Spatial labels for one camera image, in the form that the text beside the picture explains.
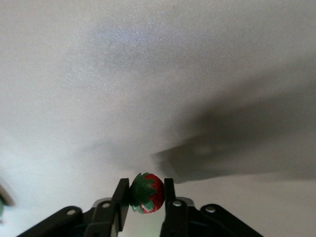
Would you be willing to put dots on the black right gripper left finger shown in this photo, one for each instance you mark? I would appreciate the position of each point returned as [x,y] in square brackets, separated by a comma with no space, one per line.
[103,217]

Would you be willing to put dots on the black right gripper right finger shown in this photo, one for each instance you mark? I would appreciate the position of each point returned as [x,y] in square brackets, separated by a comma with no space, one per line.
[177,219]

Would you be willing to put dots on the red strawberry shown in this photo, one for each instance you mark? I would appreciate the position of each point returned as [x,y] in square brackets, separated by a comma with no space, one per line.
[155,195]

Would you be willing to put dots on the brown table cloth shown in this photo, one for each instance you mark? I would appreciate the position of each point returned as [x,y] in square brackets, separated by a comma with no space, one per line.
[98,74]

